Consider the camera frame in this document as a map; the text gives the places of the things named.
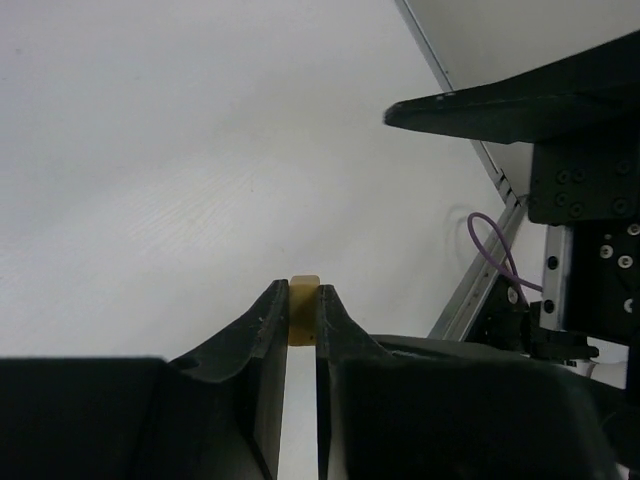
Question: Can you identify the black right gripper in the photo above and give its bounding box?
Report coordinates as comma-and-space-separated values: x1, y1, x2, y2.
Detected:
384, 31, 639, 349

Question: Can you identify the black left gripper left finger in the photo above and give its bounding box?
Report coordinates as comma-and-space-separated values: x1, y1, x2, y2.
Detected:
1, 280, 289, 479

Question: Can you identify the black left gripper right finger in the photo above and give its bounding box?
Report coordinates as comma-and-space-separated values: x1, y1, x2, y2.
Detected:
316, 285, 625, 479

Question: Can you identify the small tan staples box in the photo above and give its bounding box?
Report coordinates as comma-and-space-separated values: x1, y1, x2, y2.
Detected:
288, 275, 320, 347

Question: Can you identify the aluminium rail frame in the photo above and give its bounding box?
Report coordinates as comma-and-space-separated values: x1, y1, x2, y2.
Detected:
397, 1, 525, 341

